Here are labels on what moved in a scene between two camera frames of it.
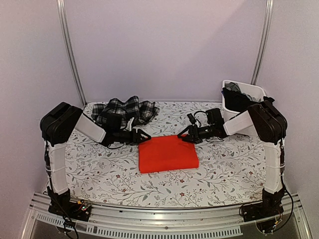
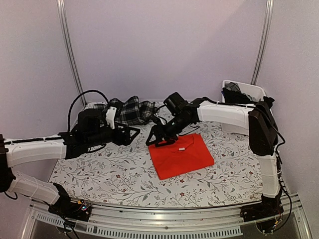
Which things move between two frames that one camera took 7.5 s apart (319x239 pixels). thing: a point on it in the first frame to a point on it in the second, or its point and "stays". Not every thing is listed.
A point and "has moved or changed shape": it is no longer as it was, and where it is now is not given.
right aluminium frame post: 263,44 stays
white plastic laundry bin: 253,92 stays
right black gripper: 193,130 to 171,139
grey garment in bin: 233,86 stays
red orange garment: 167,153 has moved or changed shape
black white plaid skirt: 129,109 stays
